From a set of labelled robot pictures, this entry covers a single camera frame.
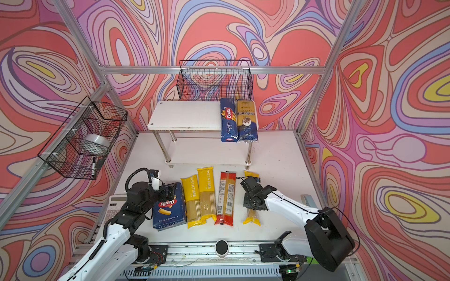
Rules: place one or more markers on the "blue Barilla rigatoni box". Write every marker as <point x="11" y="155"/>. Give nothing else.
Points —
<point x="171" y="213"/>

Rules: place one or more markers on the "blue clear spaghetti bag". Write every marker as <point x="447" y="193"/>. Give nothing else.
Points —
<point x="247" y="121"/>

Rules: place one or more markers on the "black wire basket left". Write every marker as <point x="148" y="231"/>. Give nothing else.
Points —
<point x="71" y="156"/>

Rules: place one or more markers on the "blue Barilla spaghetti box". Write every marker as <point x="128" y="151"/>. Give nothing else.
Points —
<point x="229" y="128"/>

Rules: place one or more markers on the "black marker pen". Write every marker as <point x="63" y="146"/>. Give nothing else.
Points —
<point x="93" y="167"/>

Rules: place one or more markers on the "black wire basket back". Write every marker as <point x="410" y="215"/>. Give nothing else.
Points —
<point x="212" y="80"/>

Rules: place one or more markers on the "yellow Pastatime bag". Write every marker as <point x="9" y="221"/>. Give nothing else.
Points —
<point x="207" y="195"/>
<point x="192" y="200"/>

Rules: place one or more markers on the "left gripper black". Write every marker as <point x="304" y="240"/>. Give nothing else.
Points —
<point x="169" y="192"/>

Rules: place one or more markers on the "grey white stapler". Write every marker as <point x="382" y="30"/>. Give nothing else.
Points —
<point x="308" y="200"/>

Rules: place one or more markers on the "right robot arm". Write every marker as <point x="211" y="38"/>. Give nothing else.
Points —
<point x="328" y="240"/>

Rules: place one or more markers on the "silver tape roll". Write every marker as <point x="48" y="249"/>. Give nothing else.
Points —
<point x="97" y="139"/>

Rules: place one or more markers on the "red spaghetti bag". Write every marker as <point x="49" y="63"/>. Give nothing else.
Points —
<point x="225" y="205"/>

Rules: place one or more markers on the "yellow spaghetti bag barcode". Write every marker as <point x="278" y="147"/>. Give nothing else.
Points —
<point x="252" y="217"/>

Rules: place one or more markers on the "black wire basket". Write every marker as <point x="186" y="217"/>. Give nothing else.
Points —
<point x="71" y="156"/>
<point x="212" y="80"/>

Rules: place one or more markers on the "round black white sensor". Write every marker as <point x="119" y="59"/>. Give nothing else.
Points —
<point x="221" y="248"/>

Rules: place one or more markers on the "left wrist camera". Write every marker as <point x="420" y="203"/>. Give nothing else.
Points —
<point x="154" y="178"/>

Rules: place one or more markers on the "white two-tier shelf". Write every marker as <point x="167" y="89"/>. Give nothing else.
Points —
<point x="188" y="133"/>

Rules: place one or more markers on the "white calculator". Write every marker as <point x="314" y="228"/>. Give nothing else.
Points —
<point x="114" y="206"/>

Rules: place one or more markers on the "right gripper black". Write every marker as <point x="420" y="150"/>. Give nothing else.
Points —
<point x="246" y="202"/>

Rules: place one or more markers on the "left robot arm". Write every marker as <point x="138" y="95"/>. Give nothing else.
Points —
<point x="119" y="245"/>

